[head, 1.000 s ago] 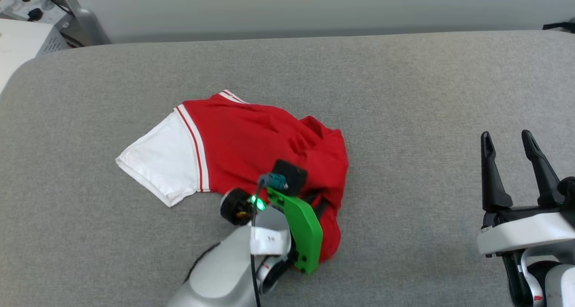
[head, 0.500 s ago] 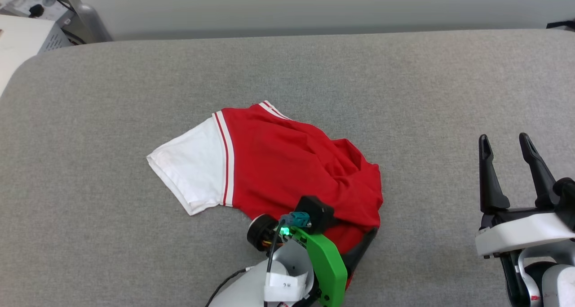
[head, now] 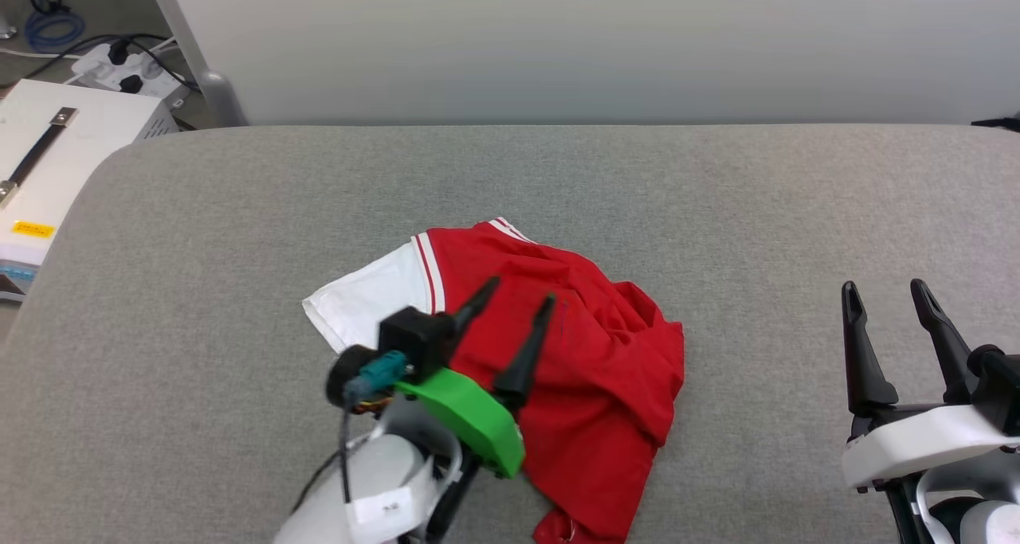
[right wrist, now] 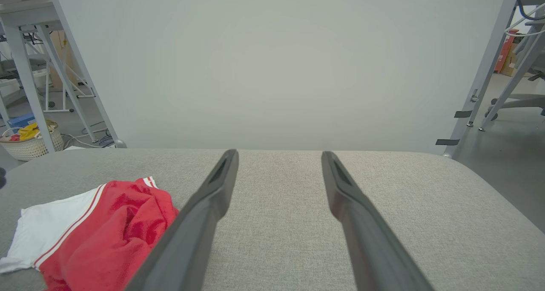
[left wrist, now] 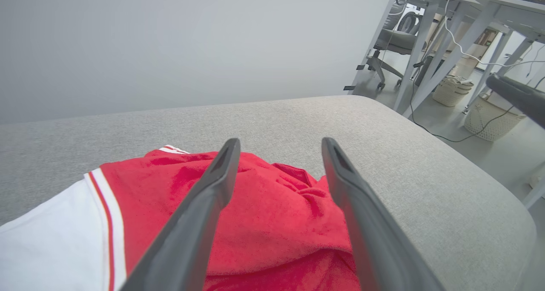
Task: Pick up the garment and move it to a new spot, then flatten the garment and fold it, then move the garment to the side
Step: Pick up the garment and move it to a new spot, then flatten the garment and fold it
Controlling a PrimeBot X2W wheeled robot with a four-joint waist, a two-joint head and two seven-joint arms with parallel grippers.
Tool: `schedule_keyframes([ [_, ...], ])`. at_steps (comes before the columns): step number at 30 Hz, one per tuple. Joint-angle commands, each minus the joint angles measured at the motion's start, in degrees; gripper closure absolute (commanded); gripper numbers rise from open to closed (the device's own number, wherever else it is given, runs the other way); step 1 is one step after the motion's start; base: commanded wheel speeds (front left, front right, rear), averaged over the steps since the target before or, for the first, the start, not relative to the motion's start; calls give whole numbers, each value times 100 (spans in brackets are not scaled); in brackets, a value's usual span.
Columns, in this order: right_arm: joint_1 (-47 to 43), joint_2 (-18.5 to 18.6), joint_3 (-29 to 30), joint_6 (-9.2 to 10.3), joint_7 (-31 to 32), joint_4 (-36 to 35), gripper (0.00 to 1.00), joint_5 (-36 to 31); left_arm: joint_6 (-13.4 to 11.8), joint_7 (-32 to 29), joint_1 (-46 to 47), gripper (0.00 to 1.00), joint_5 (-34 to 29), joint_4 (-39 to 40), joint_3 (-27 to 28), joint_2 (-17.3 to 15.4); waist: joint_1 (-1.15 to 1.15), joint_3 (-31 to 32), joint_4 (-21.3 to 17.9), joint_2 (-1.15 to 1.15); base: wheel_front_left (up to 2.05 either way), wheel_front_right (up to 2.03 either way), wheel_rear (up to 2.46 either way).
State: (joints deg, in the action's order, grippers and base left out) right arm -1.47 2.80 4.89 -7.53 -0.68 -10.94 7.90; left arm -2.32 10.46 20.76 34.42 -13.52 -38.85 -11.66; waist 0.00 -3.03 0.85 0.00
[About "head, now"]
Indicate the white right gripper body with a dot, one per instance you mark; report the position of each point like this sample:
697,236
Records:
916,444

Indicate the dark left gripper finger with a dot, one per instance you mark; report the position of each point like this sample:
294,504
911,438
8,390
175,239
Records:
478,299
526,357

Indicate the grey metal furniture leg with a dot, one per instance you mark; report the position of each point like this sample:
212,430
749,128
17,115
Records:
6,28

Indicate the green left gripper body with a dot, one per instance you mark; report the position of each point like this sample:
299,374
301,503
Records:
466,416

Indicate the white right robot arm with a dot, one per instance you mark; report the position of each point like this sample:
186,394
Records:
968,508

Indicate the red shirt with white sleeves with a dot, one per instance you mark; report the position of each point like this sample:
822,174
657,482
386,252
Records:
606,369

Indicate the white power strip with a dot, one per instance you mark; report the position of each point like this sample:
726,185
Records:
143,72

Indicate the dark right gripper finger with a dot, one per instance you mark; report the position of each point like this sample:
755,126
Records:
862,361
944,345

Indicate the yellow warning label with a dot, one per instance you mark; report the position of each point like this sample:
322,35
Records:
33,229

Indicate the teal left camera connector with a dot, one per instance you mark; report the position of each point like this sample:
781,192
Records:
381,371

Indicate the grey metal partition post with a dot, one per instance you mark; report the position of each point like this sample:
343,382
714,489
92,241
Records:
209,82

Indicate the black floor stand base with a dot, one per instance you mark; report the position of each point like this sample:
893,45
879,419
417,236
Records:
1000,123

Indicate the white equipment case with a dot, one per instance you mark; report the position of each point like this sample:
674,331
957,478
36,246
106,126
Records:
88,130

